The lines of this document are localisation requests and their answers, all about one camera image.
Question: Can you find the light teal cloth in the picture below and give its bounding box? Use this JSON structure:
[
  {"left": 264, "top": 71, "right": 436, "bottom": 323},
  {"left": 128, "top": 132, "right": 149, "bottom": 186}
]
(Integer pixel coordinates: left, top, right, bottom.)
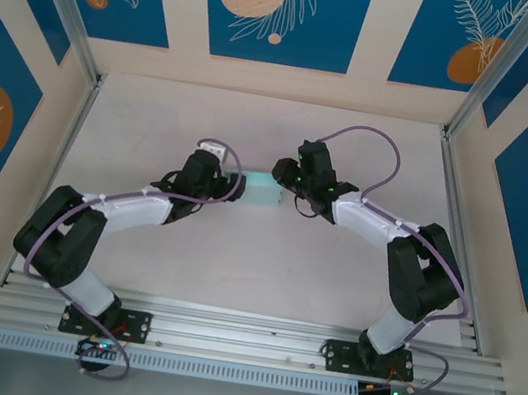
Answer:
[{"left": 222, "top": 164, "right": 287, "bottom": 210}]

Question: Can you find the blue poster with peach circle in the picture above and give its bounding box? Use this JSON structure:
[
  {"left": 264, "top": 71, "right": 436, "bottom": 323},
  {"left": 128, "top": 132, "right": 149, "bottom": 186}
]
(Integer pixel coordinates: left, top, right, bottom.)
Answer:
[{"left": 187, "top": 0, "right": 377, "bottom": 81}]

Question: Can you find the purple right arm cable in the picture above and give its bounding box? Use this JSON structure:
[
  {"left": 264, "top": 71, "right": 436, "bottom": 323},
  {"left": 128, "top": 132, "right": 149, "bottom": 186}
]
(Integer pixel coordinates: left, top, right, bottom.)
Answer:
[{"left": 279, "top": 120, "right": 497, "bottom": 395}]

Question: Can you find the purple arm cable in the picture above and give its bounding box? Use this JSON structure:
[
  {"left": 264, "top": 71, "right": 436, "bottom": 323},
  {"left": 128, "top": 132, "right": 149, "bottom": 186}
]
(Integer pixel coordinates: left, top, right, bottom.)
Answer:
[
  {"left": 7, "top": 110, "right": 249, "bottom": 395},
  {"left": 279, "top": 120, "right": 497, "bottom": 395}
]

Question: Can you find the aluminium floor rail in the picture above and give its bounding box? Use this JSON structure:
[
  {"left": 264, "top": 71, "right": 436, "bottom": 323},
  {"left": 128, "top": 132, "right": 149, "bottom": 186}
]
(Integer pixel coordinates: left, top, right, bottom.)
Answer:
[
  {"left": 0, "top": 62, "right": 108, "bottom": 298},
  {"left": 405, "top": 128, "right": 516, "bottom": 354}
]

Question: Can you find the aluminium rail frame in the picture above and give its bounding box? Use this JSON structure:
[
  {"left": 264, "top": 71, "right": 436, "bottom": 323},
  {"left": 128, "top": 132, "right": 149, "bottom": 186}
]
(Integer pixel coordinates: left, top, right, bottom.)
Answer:
[{"left": 0, "top": 267, "right": 516, "bottom": 395}]

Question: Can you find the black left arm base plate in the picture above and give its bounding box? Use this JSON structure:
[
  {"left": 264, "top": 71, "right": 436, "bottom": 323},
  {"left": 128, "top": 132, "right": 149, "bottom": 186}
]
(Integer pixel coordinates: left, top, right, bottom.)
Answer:
[{"left": 57, "top": 298, "right": 154, "bottom": 346}]

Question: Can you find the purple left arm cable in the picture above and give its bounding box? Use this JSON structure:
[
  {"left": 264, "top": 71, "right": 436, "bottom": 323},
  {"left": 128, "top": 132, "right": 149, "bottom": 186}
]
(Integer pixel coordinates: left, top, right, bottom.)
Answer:
[{"left": 7, "top": 110, "right": 249, "bottom": 395}]

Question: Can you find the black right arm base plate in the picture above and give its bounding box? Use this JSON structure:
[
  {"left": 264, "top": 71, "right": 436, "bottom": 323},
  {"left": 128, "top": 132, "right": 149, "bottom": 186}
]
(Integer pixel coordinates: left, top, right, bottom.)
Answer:
[{"left": 318, "top": 336, "right": 418, "bottom": 385}]

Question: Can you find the white slotted cable duct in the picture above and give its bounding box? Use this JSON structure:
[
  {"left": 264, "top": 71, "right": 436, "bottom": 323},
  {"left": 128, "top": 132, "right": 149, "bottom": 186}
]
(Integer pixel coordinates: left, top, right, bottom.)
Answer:
[{"left": 0, "top": 321, "right": 361, "bottom": 395}]

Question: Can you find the aluminium corner post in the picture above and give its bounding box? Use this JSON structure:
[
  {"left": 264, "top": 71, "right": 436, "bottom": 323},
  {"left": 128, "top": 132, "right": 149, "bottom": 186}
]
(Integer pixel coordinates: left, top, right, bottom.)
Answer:
[
  {"left": 0, "top": 0, "right": 119, "bottom": 90},
  {"left": 441, "top": 0, "right": 528, "bottom": 151}
]

